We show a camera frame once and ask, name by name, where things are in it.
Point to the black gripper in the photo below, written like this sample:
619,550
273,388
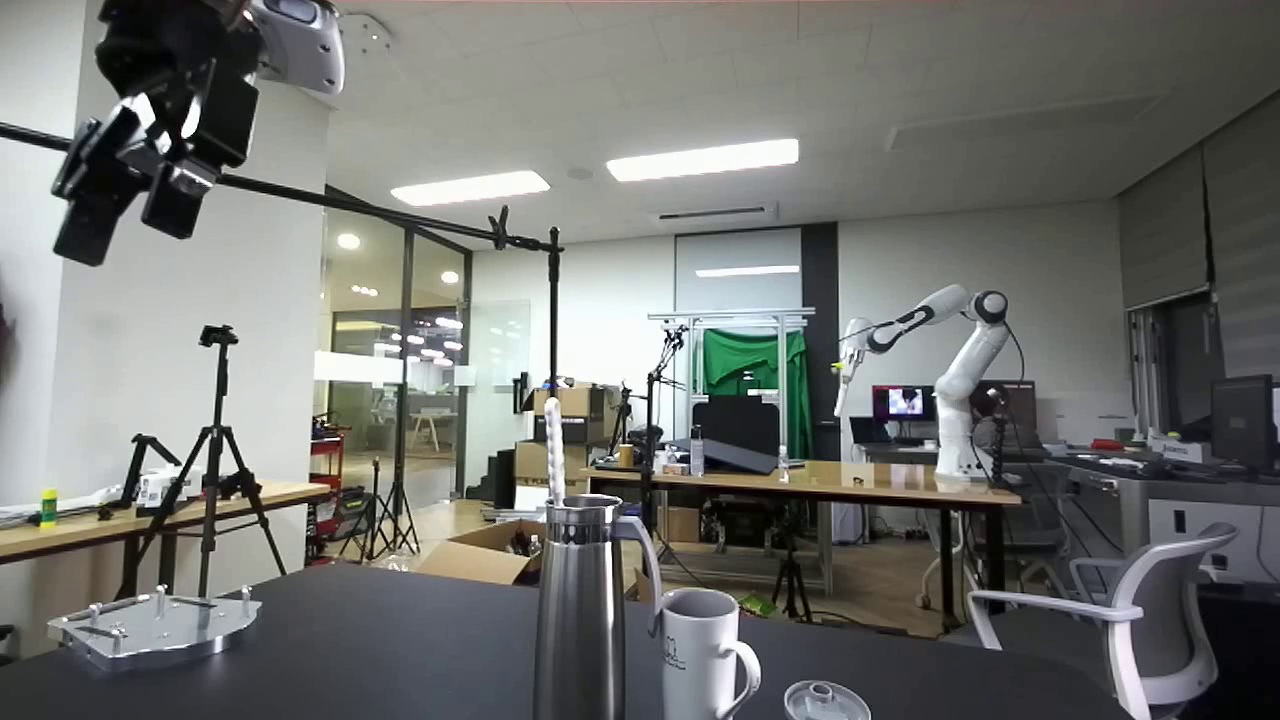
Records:
184,73

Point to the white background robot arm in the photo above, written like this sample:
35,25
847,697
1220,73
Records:
956,387

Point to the black overhead boom pole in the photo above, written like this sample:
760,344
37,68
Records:
267,185

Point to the small black tripod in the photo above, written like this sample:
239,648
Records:
134,463

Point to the small yellow-green bottle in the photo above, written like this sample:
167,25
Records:
49,511

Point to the rectangular ceiling light panel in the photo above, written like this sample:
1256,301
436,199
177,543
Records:
470,189
701,162

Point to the long wooden side bench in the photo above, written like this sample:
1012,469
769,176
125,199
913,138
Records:
80,530

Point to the black vertical stand pole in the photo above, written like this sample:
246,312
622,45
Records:
555,304

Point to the clear acrylic plate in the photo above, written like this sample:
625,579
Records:
147,634

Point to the stacked cardboard boxes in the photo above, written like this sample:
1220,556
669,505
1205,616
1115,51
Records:
573,401

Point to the open cardboard box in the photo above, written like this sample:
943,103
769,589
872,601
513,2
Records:
480,556

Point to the black light stand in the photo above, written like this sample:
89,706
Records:
652,427

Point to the green backdrop cloth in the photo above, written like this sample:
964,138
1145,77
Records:
744,361

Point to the black desk monitor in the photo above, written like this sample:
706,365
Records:
732,427

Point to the wooden desk with black legs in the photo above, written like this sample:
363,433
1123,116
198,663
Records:
802,483

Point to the white ceramic mug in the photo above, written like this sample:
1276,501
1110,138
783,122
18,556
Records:
699,663

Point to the small lit monitor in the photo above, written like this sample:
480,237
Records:
904,401

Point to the clear round plastic lid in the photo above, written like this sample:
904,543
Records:
826,703

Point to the grey roller blind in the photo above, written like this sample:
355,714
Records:
1163,234
1244,240

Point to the white office chair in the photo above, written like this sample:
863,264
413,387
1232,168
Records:
1163,626

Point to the black computer monitor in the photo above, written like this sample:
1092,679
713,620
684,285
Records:
1242,420

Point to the tall black camera tripod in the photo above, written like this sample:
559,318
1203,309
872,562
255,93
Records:
221,401

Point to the white metal backdrop frame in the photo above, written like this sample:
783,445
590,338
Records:
729,318

